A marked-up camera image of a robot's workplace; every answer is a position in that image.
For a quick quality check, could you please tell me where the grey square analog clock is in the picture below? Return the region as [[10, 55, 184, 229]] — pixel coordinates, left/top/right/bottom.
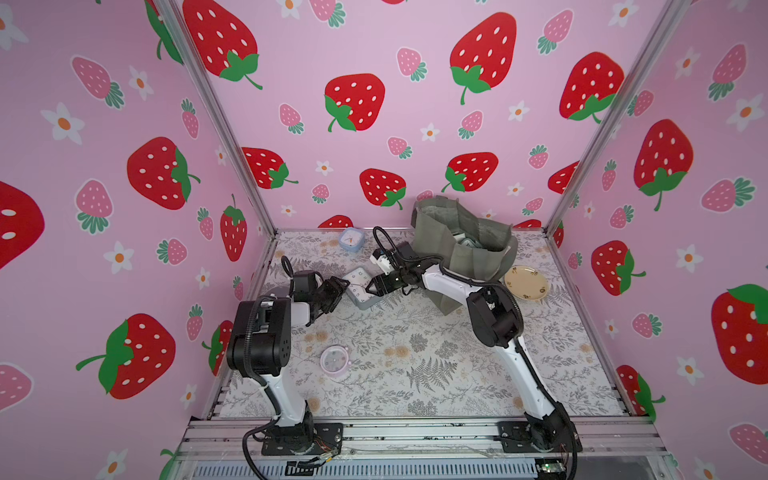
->
[[342, 267, 383, 311]]

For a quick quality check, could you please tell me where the small light blue clock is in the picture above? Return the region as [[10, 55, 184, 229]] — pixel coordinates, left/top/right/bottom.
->
[[339, 227, 365, 253]]

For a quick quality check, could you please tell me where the lilac round alarm clock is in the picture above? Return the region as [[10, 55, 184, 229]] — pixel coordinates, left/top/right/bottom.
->
[[319, 345, 351, 378]]

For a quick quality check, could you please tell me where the grey-green canvas tote bag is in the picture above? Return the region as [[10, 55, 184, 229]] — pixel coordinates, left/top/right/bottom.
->
[[411, 196, 518, 283]]

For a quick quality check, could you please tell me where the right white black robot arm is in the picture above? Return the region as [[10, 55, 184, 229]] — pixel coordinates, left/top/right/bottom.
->
[[366, 243, 580, 452]]

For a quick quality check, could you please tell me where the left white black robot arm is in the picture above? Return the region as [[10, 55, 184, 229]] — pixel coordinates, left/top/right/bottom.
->
[[226, 271, 350, 435]]

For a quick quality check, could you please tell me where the cream floral plate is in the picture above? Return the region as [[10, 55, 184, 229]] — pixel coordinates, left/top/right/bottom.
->
[[504, 265, 550, 301]]

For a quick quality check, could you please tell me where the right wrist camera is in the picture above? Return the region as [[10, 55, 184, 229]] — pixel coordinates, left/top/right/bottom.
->
[[370, 248, 394, 274]]

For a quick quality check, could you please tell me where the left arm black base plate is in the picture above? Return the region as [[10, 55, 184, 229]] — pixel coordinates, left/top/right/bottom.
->
[[261, 422, 344, 456]]

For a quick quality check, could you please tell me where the left corner aluminium post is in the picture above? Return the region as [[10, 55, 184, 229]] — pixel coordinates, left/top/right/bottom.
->
[[152, 0, 278, 235]]

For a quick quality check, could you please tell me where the corner aluminium post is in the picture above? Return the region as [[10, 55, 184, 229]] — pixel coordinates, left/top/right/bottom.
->
[[152, 0, 278, 235], [544, 0, 690, 240]]

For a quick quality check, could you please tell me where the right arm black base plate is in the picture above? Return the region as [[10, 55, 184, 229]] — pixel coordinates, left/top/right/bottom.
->
[[495, 419, 583, 454]]

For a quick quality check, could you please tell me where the aluminium front rail frame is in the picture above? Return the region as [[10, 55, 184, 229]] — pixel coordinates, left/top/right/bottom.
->
[[169, 417, 683, 479]]

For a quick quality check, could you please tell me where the right corner aluminium post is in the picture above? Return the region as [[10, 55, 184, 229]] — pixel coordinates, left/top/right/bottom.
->
[[544, 0, 690, 240]]

